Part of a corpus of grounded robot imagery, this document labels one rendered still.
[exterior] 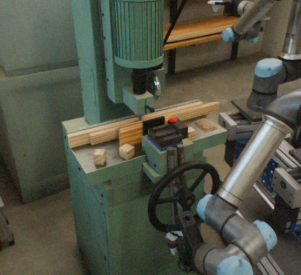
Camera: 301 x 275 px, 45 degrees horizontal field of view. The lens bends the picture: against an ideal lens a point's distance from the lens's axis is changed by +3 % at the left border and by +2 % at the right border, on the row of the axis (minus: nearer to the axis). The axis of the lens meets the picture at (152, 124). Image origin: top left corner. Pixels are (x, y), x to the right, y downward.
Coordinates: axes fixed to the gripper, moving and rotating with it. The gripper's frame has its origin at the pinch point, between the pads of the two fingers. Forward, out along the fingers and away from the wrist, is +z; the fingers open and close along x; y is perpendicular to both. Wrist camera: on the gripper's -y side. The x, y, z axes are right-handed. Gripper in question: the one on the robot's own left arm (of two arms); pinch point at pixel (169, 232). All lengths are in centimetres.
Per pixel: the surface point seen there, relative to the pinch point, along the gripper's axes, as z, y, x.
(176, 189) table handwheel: 4.5, -11.5, 8.4
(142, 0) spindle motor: -6, -74, 6
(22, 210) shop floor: 145, 5, -33
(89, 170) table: 13.9, -25.2, -17.8
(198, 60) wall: 280, -86, 217
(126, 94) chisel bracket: 24, -48, 6
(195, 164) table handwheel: -5.7, -20.1, 12.0
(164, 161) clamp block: 3.4, -22.4, 5.8
